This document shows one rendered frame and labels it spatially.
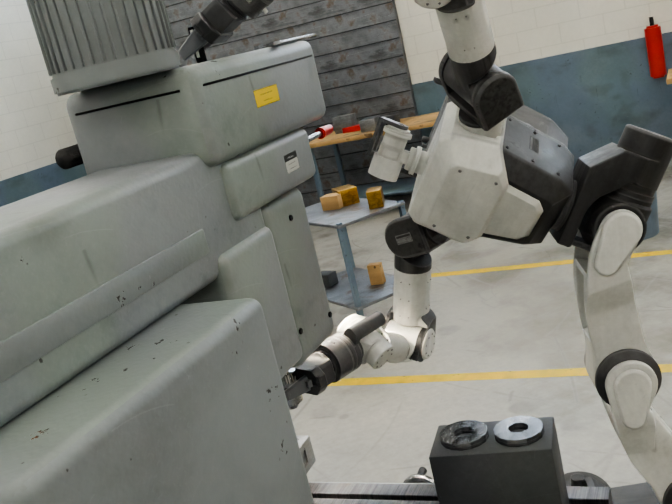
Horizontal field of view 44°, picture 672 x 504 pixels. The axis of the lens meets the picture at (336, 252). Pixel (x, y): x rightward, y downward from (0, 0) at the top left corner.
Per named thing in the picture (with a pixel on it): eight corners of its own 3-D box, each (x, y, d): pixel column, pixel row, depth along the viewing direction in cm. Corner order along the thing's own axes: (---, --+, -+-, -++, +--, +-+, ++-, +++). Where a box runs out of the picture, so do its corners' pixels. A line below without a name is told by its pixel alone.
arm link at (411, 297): (394, 332, 217) (396, 254, 207) (440, 344, 211) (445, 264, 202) (375, 352, 207) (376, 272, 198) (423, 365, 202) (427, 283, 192)
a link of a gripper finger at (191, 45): (175, 49, 150) (198, 25, 148) (188, 62, 150) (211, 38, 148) (172, 50, 148) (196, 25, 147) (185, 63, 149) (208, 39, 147)
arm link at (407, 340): (358, 354, 194) (386, 361, 211) (398, 365, 189) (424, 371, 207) (369, 310, 195) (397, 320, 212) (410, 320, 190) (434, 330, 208)
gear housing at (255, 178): (216, 191, 175) (204, 145, 172) (320, 174, 164) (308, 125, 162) (121, 239, 145) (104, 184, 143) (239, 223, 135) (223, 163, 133)
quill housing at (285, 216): (255, 337, 179) (216, 194, 171) (342, 331, 170) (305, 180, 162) (210, 377, 162) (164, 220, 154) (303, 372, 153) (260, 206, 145)
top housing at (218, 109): (223, 136, 181) (204, 62, 177) (331, 115, 170) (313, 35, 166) (85, 191, 140) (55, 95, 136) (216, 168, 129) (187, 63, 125)
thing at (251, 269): (197, 363, 162) (160, 237, 156) (308, 357, 152) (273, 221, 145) (141, 410, 146) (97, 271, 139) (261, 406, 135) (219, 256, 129)
